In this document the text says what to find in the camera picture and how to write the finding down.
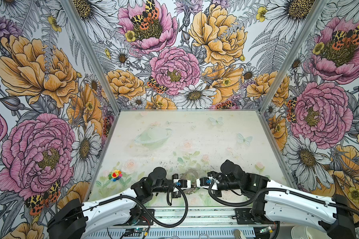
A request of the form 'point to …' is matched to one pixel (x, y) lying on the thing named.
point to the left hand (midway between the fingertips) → (190, 186)
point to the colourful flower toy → (115, 175)
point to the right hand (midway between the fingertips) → (200, 187)
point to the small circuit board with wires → (136, 232)
